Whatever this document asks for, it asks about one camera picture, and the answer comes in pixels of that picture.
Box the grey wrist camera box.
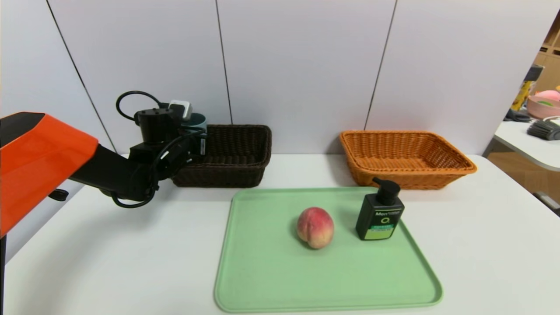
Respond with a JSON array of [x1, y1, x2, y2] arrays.
[[168, 100, 193, 121]]

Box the red-yellow peach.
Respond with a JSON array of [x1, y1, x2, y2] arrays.
[[297, 206, 335, 250]]

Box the white side table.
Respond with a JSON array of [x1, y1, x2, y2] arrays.
[[492, 118, 560, 172]]

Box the light green plastic tray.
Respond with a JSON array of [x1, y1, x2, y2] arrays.
[[214, 187, 443, 313]]

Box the black camera cable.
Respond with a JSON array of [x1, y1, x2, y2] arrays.
[[115, 91, 169, 122]]

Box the dark brown wicker basket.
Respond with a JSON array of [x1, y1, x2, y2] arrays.
[[171, 125, 273, 189]]

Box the black brush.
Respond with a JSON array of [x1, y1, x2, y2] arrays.
[[526, 120, 560, 141]]

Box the yellow bottle with dark cap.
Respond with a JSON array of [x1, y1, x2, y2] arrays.
[[510, 66, 543, 112]]

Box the blue-grey plastic cup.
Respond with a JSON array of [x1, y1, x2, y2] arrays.
[[182, 113, 208, 133]]

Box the pink bowl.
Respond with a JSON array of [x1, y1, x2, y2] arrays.
[[525, 95, 560, 120]]

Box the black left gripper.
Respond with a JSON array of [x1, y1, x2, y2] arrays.
[[182, 133, 209, 161]]

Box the wooden shelf unit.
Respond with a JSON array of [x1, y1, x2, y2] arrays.
[[531, 9, 560, 95]]

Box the black pump soap bottle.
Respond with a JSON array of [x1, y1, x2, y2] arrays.
[[355, 177, 405, 241]]

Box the orange wicker basket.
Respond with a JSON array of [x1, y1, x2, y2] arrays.
[[339, 130, 477, 190]]

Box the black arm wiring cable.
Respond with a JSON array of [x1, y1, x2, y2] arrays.
[[111, 128, 206, 209]]

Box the black flat object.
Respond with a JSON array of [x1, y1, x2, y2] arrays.
[[502, 109, 531, 123]]

